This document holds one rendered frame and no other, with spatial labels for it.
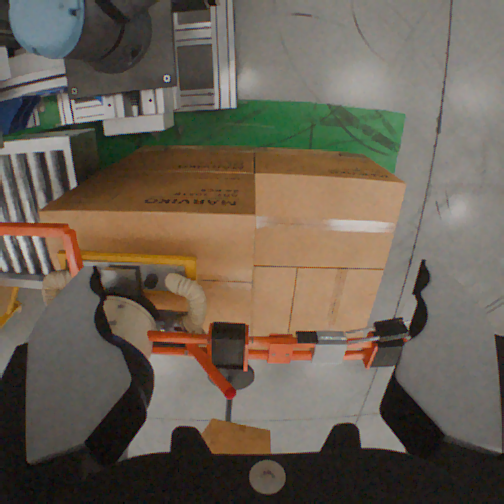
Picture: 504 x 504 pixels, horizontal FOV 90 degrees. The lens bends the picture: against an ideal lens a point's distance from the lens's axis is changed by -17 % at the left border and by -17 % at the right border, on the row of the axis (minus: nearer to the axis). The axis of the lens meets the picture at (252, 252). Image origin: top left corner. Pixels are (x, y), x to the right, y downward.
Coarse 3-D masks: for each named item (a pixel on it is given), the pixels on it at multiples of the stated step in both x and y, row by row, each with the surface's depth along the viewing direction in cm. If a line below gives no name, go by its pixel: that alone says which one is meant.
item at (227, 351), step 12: (216, 324) 61; (228, 324) 62; (240, 324) 62; (216, 336) 58; (228, 336) 59; (240, 336) 59; (216, 348) 60; (228, 348) 60; (240, 348) 60; (216, 360) 62; (228, 360) 62; (240, 360) 62
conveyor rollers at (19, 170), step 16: (0, 160) 103; (16, 160) 103; (32, 160) 104; (48, 160) 104; (0, 176) 106; (16, 176) 106; (32, 176) 107; (64, 192) 114; (0, 208) 114; (16, 208) 115; (32, 208) 116; (0, 240) 125; (32, 240) 122; (0, 256) 126; (16, 256) 127; (32, 256) 128; (48, 256) 130; (16, 272) 130; (32, 272) 130; (48, 272) 130
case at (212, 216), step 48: (96, 192) 86; (144, 192) 86; (192, 192) 87; (240, 192) 89; (48, 240) 77; (96, 240) 77; (144, 240) 77; (192, 240) 77; (240, 240) 77; (240, 288) 84
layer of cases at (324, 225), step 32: (128, 160) 124; (160, 160) 124; (192, 160) 124; (224, 160) 125; (256, 160) 127; (288, 160) 130; (320, 160) 134; (352, 160) 139; (256, 192) 112; (288, 192) 112; (320, 192) 112; (352, 192) 112; (384, 192) 111; (256, 224) 118; (288, 224) 118; (320, 224) 118; (352, 224) 118; (384, 224) 118; (256, 256) 126; (288, 256) 126; (320, 256) 126; (352, 256) 126; (384, 256) 126; (256, 288) 134; (288, 288) 134; (320, 288) 134; (352, 288) 134; (256, 320) 143; (288, 320) 143; (320, 320) 143; (352, 320) 144
